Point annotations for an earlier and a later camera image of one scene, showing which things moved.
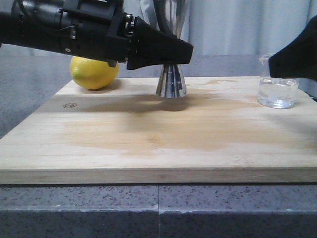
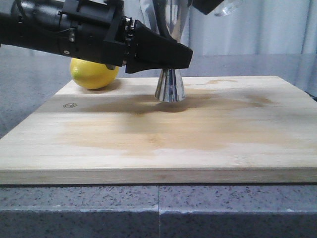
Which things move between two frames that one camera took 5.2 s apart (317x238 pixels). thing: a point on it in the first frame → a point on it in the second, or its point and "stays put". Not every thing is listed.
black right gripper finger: [298, 59] → [206, 6]
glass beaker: [275, 92] → [229, 8]
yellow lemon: [92, 74] stays put
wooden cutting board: [218, 132] stays put
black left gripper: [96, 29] stays put
